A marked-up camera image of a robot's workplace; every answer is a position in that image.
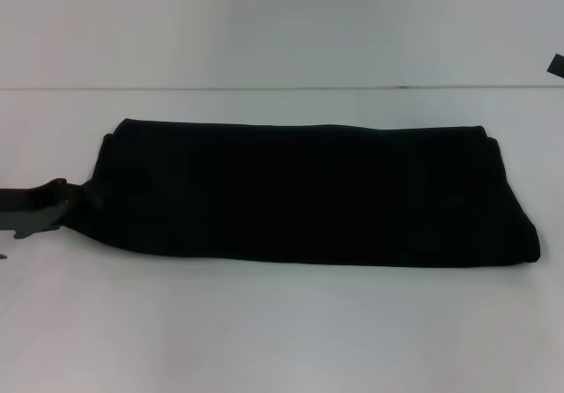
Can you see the black t-shirt with white print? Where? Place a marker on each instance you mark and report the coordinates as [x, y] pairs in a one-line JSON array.
[[308, 199]]

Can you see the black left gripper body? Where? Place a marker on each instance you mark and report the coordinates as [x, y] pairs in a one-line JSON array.
[[31, 208]]

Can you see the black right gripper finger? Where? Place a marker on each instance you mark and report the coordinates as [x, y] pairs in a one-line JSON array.
[[557, 64]]

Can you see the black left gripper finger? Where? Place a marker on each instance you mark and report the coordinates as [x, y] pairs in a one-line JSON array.
[[86, 195]]

